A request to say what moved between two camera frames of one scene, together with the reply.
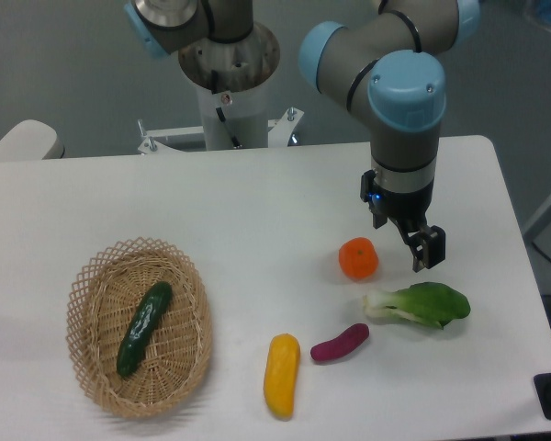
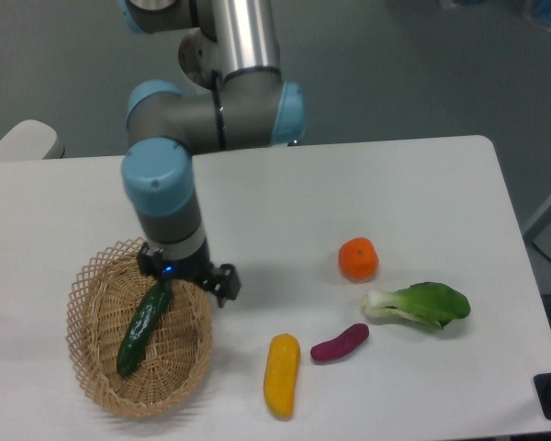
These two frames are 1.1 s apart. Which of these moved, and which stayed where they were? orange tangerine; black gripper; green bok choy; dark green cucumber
Moved: black gripper
Stayed: orange tangerine; green bok choy; dark green cucumber
